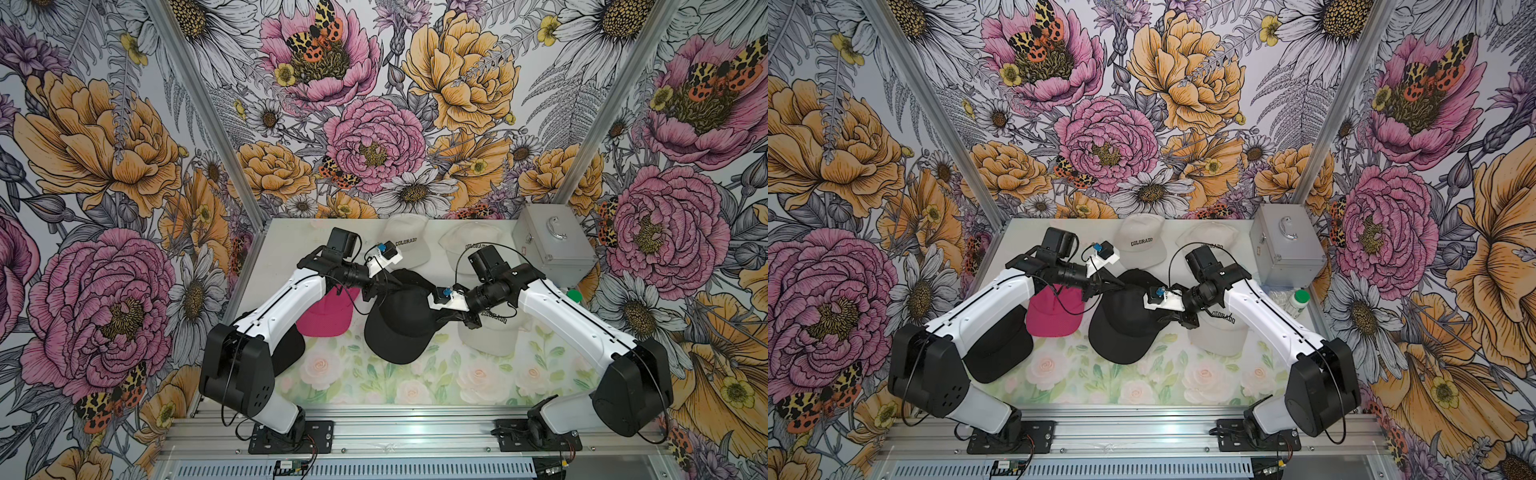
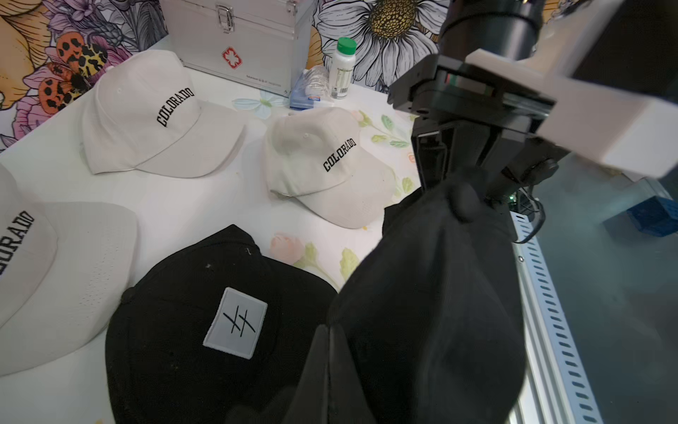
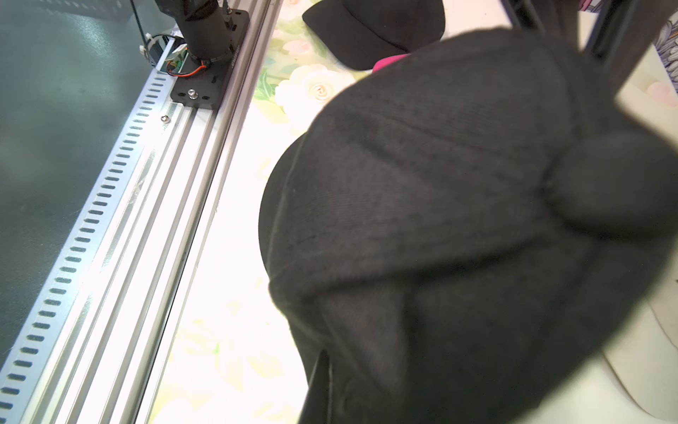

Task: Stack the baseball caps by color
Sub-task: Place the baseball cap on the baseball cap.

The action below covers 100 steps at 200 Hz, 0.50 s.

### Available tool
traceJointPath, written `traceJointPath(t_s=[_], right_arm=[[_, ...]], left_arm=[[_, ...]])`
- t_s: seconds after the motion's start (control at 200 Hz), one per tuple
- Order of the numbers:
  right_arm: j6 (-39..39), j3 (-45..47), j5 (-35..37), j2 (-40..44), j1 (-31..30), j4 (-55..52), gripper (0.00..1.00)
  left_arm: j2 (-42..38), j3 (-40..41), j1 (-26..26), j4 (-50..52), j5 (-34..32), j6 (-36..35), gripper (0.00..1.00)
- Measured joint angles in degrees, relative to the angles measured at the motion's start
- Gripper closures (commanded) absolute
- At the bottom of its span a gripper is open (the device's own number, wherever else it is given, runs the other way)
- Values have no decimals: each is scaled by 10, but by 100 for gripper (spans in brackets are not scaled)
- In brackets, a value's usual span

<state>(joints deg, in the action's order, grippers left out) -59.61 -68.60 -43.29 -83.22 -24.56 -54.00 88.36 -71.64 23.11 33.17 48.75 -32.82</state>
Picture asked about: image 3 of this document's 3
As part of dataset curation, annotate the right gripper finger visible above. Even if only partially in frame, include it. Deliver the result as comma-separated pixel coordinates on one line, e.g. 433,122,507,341
298,351,333,424

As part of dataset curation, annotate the black cap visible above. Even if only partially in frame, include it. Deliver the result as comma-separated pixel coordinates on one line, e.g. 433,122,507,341
302,0,446,71
259,28,677,423

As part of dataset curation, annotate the pink cap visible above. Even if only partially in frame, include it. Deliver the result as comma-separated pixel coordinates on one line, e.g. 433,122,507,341
372,54,409,73

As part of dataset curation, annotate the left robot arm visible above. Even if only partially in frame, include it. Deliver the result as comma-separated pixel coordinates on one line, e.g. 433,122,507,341
155,0,232,62

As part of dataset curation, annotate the white Colorado cap front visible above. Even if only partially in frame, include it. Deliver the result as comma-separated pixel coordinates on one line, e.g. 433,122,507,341
604,281,677,423

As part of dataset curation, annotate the perforated metal tray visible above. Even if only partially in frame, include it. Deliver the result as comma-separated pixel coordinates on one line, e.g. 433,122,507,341
0,36,181,424

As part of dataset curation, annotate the aluminium front rail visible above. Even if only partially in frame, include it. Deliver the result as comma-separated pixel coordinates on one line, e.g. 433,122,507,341
19,1,279,423

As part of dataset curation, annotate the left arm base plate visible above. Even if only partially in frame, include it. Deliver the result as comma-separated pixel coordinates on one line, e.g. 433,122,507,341
171,9,250,111

